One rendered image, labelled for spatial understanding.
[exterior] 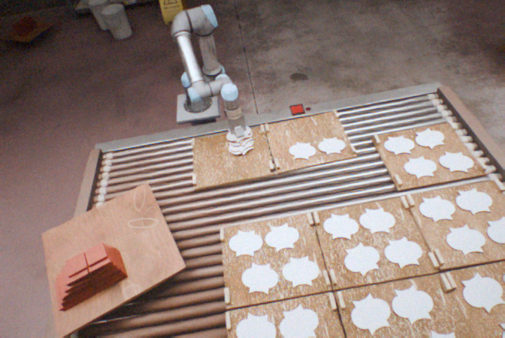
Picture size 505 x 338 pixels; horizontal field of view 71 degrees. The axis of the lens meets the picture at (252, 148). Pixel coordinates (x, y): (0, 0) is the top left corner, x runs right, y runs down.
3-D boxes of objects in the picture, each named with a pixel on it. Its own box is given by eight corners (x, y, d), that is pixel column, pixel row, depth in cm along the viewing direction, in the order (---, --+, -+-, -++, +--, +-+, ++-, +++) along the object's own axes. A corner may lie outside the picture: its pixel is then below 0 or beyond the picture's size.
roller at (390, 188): (89, 241, 172) (85, 236, 168) (488, 168, 172) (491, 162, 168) (87, 250, 169) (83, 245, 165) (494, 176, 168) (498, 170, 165)
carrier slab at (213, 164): (192, 141, 203) (192, 139, 202) (264, 128, 203) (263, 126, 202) (195, 190, 179) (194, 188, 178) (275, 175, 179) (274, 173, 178)
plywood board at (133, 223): (43, 235, 159) (41, 233, 158) (148, 184, 172) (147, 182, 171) (60, 341, 128) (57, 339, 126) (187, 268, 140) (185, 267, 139)
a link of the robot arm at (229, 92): (234, 79, 171) (239, 89, 166) (237, 98, 179) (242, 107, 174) (218, 85, 170) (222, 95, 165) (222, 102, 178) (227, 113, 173)
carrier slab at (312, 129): (264, 127, 203) (264, 125, 202) (334, 113, 204) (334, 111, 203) (277, 174, 179) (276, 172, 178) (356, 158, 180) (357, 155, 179)
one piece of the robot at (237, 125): (227, 122, 171) (233, 144, 183) (245, 116, 172) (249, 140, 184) (222, 106, 179) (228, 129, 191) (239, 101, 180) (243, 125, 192)
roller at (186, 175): (99, 191, 192) (95, 185, 189) (455, 126, 192) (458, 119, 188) (98, 198, 189) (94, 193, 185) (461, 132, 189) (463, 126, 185)
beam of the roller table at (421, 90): (99, 150, 217) (95, 143, 213) (436, 89, 217) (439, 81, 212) (97, 161, 211) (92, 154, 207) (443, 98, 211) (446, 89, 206)
